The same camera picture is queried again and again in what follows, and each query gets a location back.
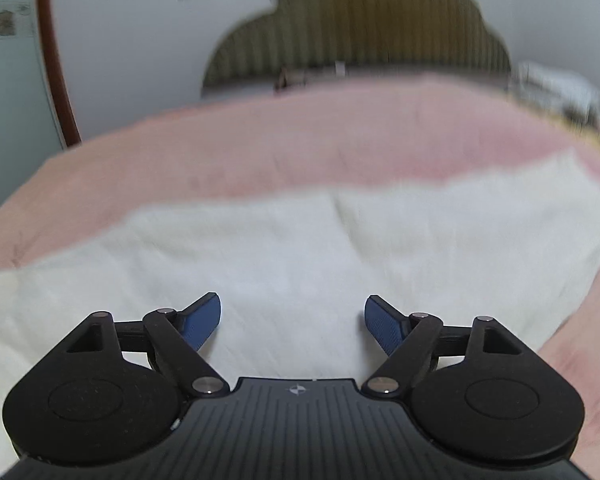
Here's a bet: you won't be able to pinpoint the white textured pants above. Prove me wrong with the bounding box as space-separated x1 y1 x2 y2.
0 153 600 474

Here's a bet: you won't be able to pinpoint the pink bed sheet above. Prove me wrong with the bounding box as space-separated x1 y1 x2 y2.
0 77 600 474

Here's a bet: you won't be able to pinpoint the brown framed wardrobe door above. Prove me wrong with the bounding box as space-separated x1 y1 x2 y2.
0 0 67 207

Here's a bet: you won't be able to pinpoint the white printed pillow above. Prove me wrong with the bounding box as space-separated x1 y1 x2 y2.
509 61 600 120

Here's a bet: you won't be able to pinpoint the yellow zebra patterned blanket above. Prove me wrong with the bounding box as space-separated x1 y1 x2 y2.
506 86 600 150

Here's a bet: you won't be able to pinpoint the olive green padded headboard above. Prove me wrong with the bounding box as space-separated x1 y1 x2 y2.
204 0 510 88

